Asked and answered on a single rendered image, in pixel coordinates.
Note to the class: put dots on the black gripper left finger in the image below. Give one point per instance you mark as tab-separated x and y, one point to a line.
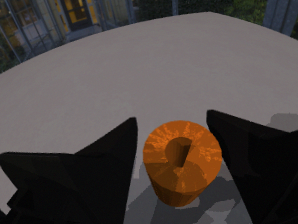
97	177

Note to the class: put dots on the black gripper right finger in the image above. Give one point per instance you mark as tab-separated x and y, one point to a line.
262	161

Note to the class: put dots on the orange knob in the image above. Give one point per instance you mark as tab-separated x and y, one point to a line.
182	159

